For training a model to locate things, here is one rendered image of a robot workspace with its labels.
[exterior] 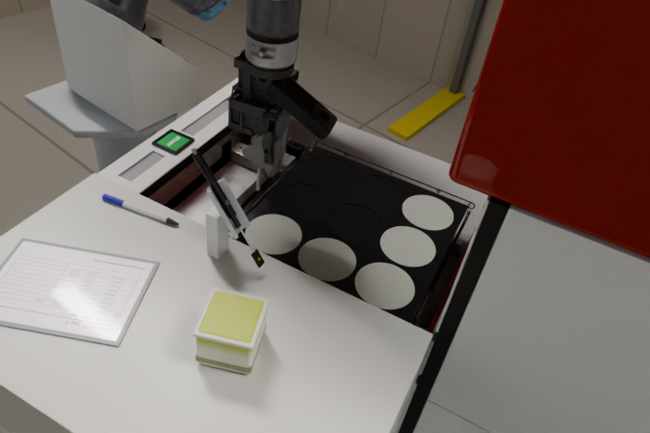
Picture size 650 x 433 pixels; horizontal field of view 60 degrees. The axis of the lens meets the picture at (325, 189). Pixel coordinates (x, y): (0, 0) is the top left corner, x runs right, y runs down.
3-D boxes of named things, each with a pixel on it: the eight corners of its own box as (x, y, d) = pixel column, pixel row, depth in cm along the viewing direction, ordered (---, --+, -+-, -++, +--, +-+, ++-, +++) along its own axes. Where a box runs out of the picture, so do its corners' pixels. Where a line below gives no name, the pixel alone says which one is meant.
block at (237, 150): (271, 165, 118) (272, 154, 116) (262, 174, 115) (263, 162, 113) (239, 152, 120) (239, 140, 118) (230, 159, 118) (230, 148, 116)
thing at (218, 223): (251, 255, 86) (252, 189, 78) (236, 272, 84) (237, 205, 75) (218, 240, 88) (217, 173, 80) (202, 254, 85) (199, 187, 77)
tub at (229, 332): (267, 331, 76) (269, 299, 72) (251, 379, 71) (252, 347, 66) (214, 318, 77) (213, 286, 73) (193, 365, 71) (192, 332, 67)
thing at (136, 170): (295, 119, 143) (299, 70, 134) (145, 251, 104) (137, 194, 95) (263, 106, 146) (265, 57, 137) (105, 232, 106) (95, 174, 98)
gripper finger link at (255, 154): (246, 168, 97) (247, 123, 91) (278, 178, 96) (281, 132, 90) (238, 178, 95) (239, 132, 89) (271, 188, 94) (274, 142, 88)
